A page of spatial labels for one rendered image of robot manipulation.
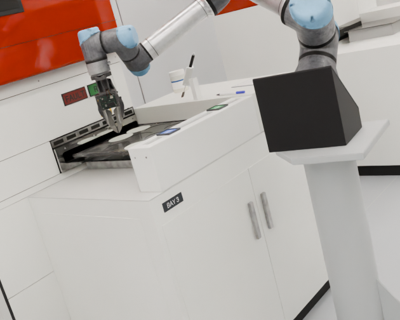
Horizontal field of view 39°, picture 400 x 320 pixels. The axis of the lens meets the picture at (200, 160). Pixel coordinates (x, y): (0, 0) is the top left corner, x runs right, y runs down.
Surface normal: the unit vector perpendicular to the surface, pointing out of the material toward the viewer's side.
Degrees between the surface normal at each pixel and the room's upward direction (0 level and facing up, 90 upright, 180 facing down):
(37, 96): 90
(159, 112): 90
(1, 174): 90
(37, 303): 90
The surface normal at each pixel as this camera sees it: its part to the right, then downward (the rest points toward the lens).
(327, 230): -0.65, 0.36
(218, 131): 0.76, -0.03
